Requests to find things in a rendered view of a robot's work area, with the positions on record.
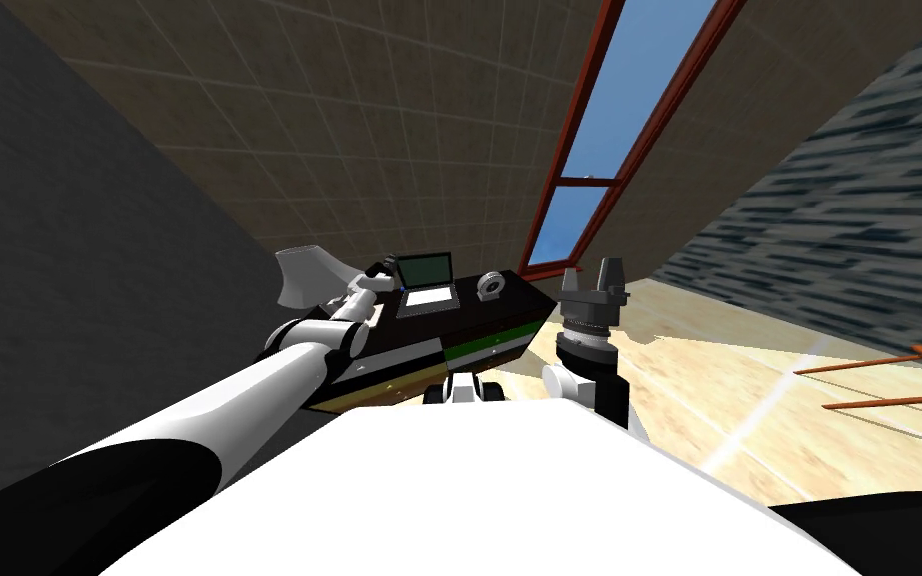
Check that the orange wooden chair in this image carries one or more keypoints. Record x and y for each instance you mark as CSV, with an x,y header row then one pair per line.
x,y
909,376

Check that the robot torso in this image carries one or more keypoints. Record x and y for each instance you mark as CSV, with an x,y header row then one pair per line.
x,y
477,496

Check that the red framed window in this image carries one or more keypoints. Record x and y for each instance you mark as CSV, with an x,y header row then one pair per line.
x,y
629,104

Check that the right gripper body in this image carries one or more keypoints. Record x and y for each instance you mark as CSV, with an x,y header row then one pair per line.
x,y
593,306

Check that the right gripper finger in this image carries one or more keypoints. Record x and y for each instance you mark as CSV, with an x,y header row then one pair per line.
x,y
610,276
570,282

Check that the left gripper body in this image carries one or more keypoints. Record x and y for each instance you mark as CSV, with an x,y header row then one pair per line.
x,y
373,282

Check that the dark desk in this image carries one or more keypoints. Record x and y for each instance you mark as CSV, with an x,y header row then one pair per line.
x,y
501,320

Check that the white round alarm clock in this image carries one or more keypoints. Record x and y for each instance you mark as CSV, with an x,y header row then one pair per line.
x,y
490,286

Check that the grey open laptop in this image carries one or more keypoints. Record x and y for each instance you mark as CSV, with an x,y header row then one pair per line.
x,y
427,288

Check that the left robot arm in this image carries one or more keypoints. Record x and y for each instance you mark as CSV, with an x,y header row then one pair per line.
x,y
213,416

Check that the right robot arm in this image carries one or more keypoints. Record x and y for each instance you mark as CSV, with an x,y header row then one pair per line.
x,y
589,360

